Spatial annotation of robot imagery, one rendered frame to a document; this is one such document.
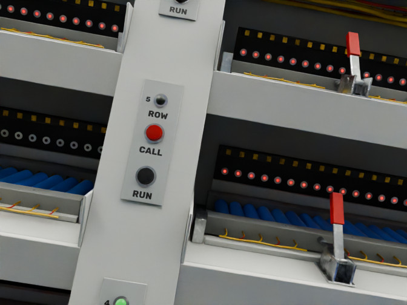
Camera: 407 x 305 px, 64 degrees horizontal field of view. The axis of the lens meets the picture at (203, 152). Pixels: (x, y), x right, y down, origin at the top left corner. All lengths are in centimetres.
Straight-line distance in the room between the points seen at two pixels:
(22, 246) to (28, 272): 3
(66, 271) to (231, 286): 16
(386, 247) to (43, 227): 38
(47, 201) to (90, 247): 9
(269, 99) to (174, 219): 16
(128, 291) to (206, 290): 7
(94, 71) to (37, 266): 20
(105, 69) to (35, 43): 7
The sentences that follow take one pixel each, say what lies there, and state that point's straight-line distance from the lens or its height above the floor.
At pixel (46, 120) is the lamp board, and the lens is 53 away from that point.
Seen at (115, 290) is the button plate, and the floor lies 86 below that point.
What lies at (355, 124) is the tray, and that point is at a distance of 38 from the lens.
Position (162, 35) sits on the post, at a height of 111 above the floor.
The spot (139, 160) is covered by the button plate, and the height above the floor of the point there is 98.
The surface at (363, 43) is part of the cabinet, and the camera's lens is 67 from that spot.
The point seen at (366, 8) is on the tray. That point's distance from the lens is 60.
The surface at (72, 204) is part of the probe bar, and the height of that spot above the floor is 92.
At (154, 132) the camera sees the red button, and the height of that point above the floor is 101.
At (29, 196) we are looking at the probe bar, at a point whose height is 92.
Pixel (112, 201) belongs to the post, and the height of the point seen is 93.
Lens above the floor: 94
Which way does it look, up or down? 9 degrees up
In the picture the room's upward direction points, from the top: 10 degrees clockwise
